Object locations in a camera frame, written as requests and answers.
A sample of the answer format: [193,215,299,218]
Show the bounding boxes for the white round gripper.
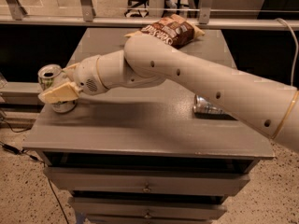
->
[38,55,107,104]

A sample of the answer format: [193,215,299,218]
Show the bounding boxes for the green white 7up can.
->
[37,64,77,114]

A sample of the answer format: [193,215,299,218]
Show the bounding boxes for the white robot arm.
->
[38,34,299,152]

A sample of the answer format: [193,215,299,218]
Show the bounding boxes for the crushed blue silver can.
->
[193,95,225,115]

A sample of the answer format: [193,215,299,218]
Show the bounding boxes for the metal window railing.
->
[1,0,299,30]

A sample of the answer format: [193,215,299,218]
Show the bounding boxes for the upper grey drawer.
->
[44,167,249,196]

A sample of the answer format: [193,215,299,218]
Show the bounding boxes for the grey drawer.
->
[69,197,226,220]
[44,167,249,196]

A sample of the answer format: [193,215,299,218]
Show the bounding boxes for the black office chair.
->
[124,0,149,18]

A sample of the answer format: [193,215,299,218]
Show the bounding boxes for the grey drawer cabinet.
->
[21,27,275,224]

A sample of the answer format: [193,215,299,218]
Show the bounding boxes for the brown yellow chip bag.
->
[125,14,205,49]

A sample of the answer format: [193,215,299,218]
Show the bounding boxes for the lower grey drawer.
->
[69,197,226,220]

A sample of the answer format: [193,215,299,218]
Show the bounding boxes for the black floor cable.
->
[0,109,71,224]

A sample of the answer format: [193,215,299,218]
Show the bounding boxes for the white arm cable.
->
[275,17,299,87]

